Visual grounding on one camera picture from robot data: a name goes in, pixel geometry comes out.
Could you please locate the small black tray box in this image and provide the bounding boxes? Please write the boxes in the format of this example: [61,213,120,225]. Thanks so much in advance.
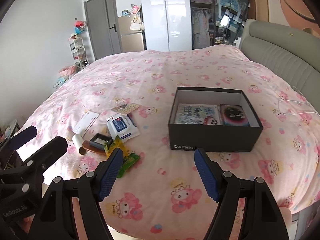
[89,133,113,151]

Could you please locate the pixel bead art board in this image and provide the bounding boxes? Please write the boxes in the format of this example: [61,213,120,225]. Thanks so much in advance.
[175,103,221,126]

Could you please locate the grey door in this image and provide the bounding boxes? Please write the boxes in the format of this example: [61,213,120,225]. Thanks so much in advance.
[84,0,122,60]

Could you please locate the tan fridge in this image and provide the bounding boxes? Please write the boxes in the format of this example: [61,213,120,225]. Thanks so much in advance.
[118,13,146,53]

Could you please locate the grey upholstered headboard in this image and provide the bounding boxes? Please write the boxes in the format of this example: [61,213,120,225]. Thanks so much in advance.
[239,19,319,111]

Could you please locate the pink plush toys on floor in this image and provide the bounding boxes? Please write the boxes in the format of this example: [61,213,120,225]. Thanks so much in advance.
[53,65,77,89]

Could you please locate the black skateboard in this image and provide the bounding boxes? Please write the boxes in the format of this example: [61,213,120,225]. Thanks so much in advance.
[229,0,249,41]

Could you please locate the dark glass display cabinet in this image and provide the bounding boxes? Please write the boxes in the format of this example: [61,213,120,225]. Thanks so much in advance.
[190,0,238,49]

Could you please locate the white paper roll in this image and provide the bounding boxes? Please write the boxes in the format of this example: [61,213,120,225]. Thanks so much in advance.
[72,134,87,155]

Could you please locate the white blue wipes pack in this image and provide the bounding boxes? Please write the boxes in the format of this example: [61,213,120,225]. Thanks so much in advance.
[106,113,140,142]

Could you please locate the white wardrobe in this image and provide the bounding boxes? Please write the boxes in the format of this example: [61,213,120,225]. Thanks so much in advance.
[141,0,192,52]

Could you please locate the yellow green snack bag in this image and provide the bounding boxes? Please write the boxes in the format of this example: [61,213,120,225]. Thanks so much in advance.
[104,136,140,178]

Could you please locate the white charging cable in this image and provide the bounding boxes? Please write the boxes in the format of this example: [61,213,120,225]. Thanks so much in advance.
[271,84,320,117]

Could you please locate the colourful Smart Devil box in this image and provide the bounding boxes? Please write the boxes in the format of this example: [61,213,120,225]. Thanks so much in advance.
[220,104,249,127]

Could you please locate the brown comb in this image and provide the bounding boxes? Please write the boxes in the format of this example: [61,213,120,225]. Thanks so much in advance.
[82,140,105,155]

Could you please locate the white shelf rack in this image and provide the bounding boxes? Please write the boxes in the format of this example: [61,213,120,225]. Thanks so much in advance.
[68,35,88,69]

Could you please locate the white envelope red text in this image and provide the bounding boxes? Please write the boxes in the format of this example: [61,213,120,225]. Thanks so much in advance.
[72,111,100,137]

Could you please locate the black Daphne shoe box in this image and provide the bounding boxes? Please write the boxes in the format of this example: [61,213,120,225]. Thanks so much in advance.
[168,87,263,152]

